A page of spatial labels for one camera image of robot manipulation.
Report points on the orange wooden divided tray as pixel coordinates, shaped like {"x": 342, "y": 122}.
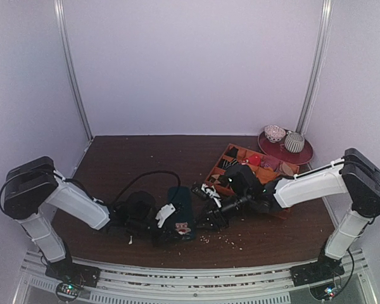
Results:
{"x": 242, "y": 177}

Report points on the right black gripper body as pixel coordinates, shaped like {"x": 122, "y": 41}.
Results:
{"x": 216, "y": 213}

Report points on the white dotted bowl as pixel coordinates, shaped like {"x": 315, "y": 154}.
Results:
{"x": 274, "y": 133}

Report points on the argyle brown sock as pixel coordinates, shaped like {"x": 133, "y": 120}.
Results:
{"x": 220, "y": 179}

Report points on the right aluminium frame post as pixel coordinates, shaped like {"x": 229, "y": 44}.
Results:
{"x": 318, "y": 61}

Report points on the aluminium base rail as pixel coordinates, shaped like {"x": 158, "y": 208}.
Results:
{"x": 130, "y": 284}

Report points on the striped grey cup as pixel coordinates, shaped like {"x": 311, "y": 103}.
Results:
{"x": 294, "y": 142}

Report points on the aluminium frame post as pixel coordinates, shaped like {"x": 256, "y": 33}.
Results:
{"x": 70, "y": 69}
{"x": 318, "y": 61}

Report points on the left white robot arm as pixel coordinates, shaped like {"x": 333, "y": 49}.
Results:
{"x": 31, "y": 188}

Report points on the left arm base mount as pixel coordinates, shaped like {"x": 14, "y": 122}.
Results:
{"x": 75, "y": 282}

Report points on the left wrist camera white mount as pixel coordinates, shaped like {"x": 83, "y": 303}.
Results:
{"x": 164, "y": 213}

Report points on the black rolled sock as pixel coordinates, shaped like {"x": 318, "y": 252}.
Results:
{"x": 232, "y": 152}

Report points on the red round plate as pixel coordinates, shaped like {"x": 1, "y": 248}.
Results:
{"x": 278, "y": 150}

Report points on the dark green patterned sock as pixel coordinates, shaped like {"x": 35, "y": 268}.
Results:
{"x": 181, "y": 222}

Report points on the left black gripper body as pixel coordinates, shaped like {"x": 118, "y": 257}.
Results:
{"x": 166, "y": 232}

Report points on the black white striped sock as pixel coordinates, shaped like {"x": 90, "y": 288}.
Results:
{"x": 225, "y": 164}

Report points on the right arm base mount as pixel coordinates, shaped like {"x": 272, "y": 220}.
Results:
{"x": 324, "y": 278}

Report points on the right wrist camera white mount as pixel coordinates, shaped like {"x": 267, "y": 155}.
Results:
{"x": 206, "y": 192}

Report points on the left aluminium frame post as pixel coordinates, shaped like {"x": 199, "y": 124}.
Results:
{"x": 70, "y": 69}

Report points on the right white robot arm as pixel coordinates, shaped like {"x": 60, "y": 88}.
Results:
{"x": 352, "y": 174}

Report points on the red white rolled sock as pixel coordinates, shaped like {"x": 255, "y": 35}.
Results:
{"x": 254, "y": 160}

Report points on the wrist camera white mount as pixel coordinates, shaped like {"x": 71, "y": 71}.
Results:
{"x": 206, "y": 192}
{"x": 164, "y": 213}

